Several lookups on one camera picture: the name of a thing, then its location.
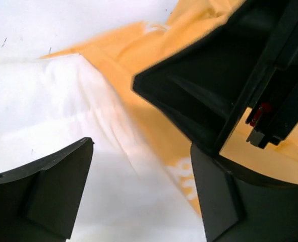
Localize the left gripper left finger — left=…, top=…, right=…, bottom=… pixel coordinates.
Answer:
left=0, top=137, right=93, bottom=241

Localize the Mickey Mouse pillowcase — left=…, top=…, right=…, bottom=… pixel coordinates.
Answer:
left=40, top=0, right=298, bottom=215

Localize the white pillow yellow edge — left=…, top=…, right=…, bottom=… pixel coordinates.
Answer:
left=0, top=54, right=206, bottom=241

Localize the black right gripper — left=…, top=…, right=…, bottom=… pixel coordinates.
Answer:
left=133, top=1, right=298, bottom=153

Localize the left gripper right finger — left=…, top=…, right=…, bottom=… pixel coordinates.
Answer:
left=191, top=145, right=298, bottom=241

